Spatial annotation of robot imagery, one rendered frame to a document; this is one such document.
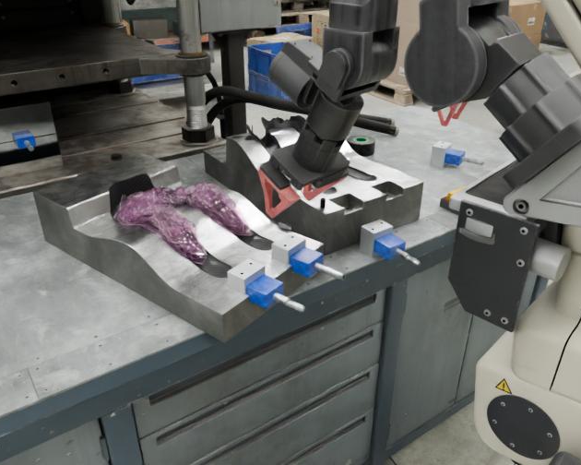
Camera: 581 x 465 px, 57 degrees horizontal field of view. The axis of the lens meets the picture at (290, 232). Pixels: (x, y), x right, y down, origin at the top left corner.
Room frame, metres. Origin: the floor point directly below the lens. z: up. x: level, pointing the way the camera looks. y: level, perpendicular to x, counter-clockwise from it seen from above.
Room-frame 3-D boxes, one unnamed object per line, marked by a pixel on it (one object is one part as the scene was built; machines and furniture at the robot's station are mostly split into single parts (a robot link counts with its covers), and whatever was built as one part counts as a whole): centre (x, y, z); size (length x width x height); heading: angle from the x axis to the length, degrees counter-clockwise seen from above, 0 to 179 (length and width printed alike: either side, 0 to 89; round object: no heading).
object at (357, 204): (0.94, -0.11, 0.87); 0.05 x 0.05 x 0.04; 35
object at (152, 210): (0.89, 0.21, 0.90); 0.26 x 0.18 x 0.08; 52
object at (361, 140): (1.44, -0.20, 0.82); 0.08 x 0.08 x 0.04
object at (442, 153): (1.32, -0.44, 0.83); 0.13 x 0.05 x 0.05; 56
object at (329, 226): (1.16, -0.03, 0.87); 0.50 x 0.26 x 0.14; 35
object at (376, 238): (0.86, -0.19, 0.83); 0.13 x 0.05 x 0.05; 34
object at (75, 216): (0.88, 0.22, 0.86); 0.50 x 0.26 x 0.11; 52
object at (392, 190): (1.00, -0.20, 0.87); 0.05 x 0.05 x 0.04; 35
